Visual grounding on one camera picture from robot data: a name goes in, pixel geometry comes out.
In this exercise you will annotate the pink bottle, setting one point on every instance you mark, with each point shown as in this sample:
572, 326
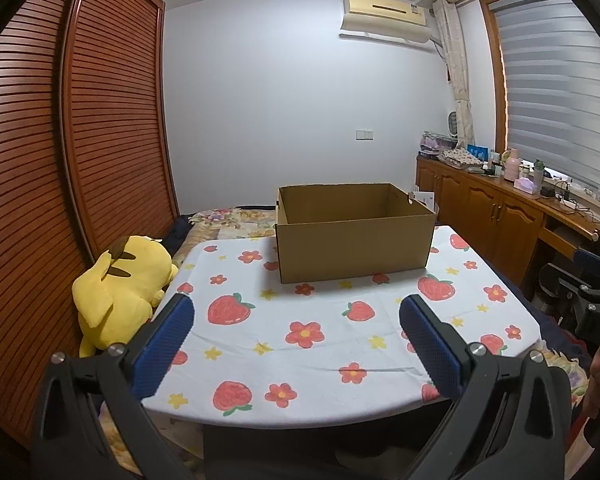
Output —
511, 166

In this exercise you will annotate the brown cardboard box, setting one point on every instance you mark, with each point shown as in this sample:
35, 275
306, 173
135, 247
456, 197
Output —
355, 250

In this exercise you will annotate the blue printed box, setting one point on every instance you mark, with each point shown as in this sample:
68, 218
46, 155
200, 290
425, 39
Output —
477, 152

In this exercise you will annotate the dark blue cloth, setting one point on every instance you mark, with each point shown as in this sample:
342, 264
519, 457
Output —
180, 235

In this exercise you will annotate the grey striped window blind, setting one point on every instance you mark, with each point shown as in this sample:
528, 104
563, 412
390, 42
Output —
560, 95

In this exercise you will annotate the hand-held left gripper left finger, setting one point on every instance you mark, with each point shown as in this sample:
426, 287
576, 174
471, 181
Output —
162, 345

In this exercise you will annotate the cream patterned curtain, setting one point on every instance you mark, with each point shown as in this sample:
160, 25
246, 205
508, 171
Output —
457, 70

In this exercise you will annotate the yellow plush toy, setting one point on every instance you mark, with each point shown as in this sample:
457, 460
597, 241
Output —
120, 290

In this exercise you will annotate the white power strip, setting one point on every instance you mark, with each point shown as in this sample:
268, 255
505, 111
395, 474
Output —
567, 203

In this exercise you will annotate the wooden window frame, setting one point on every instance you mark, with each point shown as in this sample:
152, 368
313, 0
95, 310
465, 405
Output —
495, 75

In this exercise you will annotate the bottle with green lid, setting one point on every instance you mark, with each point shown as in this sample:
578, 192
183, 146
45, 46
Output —
538, 172

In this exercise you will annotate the strawberry print cloth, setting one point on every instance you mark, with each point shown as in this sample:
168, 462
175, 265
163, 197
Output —
280, 360

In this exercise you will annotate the black charger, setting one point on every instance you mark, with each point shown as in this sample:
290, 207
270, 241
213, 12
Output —
548, 191

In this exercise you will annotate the wooden cabinet desk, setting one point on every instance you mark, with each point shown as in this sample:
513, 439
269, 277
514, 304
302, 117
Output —
485, 215

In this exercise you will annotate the wooden louvered wardrobe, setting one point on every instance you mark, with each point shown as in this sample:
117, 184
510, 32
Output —
40, 160

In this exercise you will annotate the purple stacked pouches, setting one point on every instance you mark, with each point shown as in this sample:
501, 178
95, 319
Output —
432, 144

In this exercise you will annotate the white wall switch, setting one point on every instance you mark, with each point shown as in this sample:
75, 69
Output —
364, 135

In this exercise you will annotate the white paper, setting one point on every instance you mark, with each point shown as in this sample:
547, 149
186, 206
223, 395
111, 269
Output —
425, 200

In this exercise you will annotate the purple tissue box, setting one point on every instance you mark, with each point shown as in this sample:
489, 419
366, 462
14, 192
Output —
525, 186

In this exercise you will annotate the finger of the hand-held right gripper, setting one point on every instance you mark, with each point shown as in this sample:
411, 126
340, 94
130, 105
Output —
590, 259
582, 292

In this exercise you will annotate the small white desk fan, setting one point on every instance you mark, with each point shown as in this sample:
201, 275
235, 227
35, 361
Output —
453, 125

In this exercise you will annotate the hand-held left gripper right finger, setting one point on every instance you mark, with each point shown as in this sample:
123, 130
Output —
432, 345

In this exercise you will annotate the floral bed sheet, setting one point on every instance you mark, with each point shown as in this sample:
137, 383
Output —
240, 220

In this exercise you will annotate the wall air conditioner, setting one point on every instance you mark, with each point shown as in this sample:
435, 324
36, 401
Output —
385, 7

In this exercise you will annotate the floral cloth bag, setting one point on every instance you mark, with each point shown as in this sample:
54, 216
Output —
460, 158

